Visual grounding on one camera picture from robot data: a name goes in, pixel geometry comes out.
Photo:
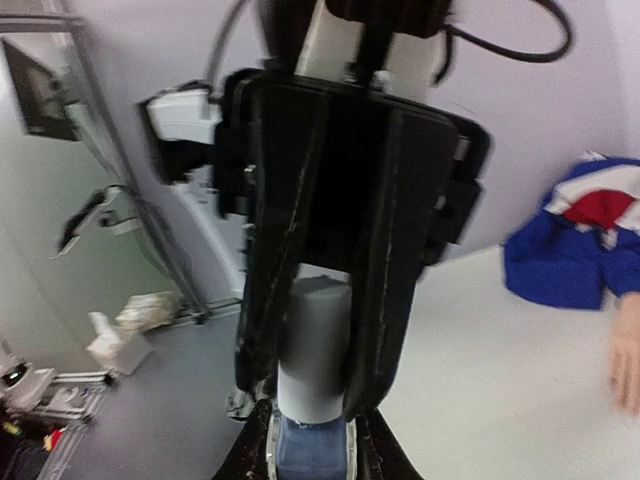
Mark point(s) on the wall mounted monitor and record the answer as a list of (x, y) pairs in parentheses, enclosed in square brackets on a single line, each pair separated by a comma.
[(40, 95)]

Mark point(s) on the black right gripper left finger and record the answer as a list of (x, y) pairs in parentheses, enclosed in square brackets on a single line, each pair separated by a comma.
[(247, 458)]

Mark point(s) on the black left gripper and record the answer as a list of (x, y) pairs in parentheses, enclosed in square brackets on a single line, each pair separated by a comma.
[(428, 162)]

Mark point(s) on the blue white red jacket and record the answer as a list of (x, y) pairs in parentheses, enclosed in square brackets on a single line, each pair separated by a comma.
[(584, 239)]

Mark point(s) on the blue nail polish bottle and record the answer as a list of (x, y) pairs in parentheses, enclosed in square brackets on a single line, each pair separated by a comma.
[(297, 450)]

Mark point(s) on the white nail polish cap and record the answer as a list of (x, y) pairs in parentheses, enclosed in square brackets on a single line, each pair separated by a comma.
[(316, 338)]

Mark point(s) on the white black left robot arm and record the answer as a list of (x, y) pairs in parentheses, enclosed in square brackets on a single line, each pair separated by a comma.
[(180, 126)]

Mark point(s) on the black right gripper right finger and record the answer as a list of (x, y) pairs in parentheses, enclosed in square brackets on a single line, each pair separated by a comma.
[(379, 454)]

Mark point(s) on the mannequin hand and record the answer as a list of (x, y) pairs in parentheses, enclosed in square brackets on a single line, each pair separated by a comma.
[(624, 361)]

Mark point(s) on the white tissue box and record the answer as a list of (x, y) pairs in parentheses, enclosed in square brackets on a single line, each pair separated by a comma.
[(121, 346)]

